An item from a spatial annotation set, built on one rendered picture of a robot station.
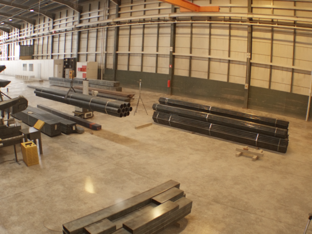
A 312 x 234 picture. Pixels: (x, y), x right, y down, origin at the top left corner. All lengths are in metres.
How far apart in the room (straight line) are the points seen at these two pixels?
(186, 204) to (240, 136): 5.36
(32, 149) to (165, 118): 6.19
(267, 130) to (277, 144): 0.65
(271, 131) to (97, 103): 6.19
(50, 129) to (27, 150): 2.59
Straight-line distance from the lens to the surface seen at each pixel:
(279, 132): 9.53
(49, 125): 9.72
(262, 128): 9.66
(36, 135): 8.10
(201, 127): 10.45
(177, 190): 5.19
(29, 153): 7.44
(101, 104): 8.89
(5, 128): 9.17
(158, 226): 4.53
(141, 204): 4.78
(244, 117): 10.29
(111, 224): 4.15
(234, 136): 9.89
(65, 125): 9.95
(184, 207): 4.91
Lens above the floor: 3.02
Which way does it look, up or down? 14 degrees down
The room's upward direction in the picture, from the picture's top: 2 degrees clockwise
